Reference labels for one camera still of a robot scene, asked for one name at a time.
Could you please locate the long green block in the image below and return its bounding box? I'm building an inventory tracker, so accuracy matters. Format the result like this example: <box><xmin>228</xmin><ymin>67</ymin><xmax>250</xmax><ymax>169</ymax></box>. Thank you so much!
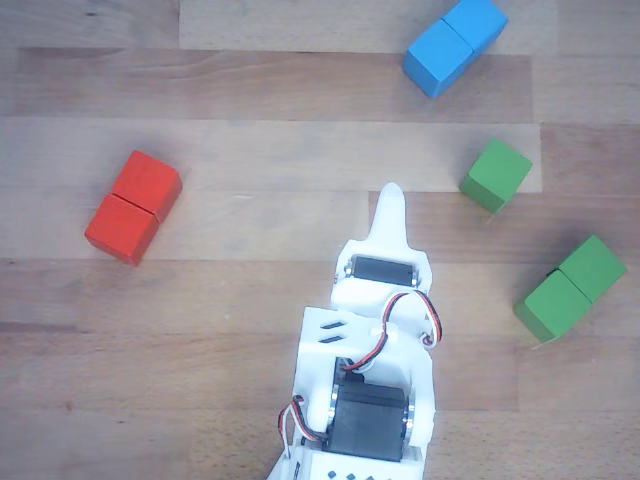
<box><xmin>513</xmin><ymin>234</ymin><xmax>628</xmax><ymax>345</ymax></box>

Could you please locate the red white black servo cable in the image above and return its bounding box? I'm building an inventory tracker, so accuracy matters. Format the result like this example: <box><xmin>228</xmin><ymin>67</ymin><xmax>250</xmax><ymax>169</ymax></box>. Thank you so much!
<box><xmin>342</xmin><ymin>289</ymin><xmax>445</xmax><ymax>374</ymax></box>

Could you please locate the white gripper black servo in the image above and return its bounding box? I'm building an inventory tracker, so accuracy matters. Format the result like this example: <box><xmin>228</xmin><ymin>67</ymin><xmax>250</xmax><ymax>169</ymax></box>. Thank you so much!
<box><xmin>329</xmin><ymin>182</ymin><xmax>437</xmax><ymax>332</ymax></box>

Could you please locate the long red block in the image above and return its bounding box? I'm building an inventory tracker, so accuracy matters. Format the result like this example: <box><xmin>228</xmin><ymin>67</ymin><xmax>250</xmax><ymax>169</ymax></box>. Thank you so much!
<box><xmin>83</xmin><ymin>149</ymin><xmax>184</xmax><ymax>267</ymax></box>

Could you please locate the small green cube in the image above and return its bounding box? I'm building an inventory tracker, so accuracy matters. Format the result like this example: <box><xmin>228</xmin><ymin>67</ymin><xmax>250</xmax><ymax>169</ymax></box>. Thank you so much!
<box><xmin>458</xmin><ymin>138</ymin><xmax>534</xmax><ymax>214</ymax></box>

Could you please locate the long blue block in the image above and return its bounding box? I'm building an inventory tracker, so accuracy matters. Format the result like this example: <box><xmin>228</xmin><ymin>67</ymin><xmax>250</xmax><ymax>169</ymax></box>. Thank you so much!
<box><xmin>402</xmin><ymin>0</ymin><xmax>510</xmax><ymax>100</ymax></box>

